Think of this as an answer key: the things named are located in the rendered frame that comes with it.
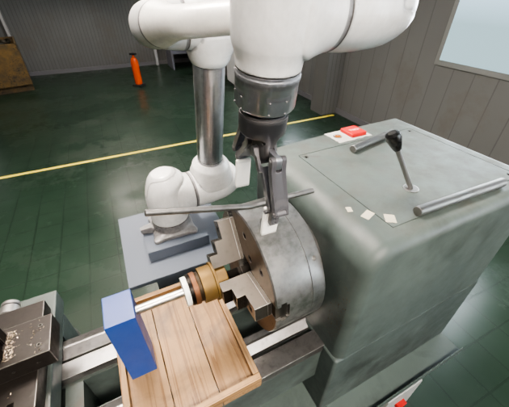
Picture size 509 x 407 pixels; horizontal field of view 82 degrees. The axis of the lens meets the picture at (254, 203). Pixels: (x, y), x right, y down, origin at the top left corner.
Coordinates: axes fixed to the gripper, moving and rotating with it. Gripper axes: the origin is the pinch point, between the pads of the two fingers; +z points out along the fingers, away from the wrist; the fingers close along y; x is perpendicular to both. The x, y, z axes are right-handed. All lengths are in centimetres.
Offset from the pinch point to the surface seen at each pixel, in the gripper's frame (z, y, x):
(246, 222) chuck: 6.9, -1.5, -0.9
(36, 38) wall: 185, -775, -171
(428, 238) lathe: 3.4, 17.3, 31.0
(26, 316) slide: 36, -14, -55
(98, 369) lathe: 46, 2, -41
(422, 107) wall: 105, -176, 289
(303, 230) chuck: 7.5, 4.3, 10.3
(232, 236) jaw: 14.7, -4.7, -2.7
